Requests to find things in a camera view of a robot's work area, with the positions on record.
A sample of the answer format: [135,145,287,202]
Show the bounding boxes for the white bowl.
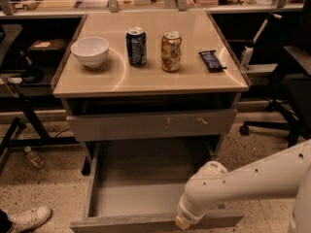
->
[71,37,110,68]

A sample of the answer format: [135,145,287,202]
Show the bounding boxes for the dark blue snack bar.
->
[199,50,225,72]

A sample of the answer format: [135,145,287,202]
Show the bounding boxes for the plastic water bottle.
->
[24,147,45,169]

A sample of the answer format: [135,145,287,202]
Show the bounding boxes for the black joystick device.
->
[19,50,44,83]

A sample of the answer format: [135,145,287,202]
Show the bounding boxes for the dark box with label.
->
[27,39,67,58]

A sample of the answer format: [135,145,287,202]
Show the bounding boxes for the white robot body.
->
[288,175,311,233]

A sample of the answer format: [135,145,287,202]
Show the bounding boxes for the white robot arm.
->
[176,140,311,233]

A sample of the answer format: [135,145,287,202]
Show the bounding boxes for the gold soda can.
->
[161,31,182,72]

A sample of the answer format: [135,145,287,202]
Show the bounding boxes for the white sneaker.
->
[6,206,52,233]

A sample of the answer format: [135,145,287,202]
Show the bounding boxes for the black office chair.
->
[239,0,311,147]

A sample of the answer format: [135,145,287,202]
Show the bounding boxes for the grey top drawer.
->
[67,109,236,142]

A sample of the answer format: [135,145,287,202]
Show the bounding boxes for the grey drawer cabinet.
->
[51,9,251,177]

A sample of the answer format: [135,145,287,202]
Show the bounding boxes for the grey drawer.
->
[69,139,245,233]
[67,109,236,142]

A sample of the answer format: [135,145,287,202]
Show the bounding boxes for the dark blue soda can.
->
[125,26,147,66]

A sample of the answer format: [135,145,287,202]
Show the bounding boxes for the black desk frame left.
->
[0,23,81,173]

